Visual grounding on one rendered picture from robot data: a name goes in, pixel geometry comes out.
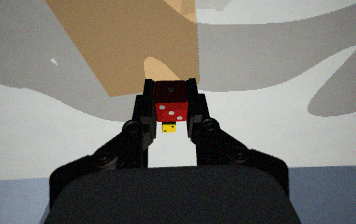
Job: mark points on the tan mat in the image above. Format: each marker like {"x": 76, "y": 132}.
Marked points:
{"x": 125, "y": 42}

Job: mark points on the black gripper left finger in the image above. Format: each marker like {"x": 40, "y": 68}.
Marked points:
{"x": 127, "y": 150}

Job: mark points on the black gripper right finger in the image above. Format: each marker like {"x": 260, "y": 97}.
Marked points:
{"x": 220, "y": 148}

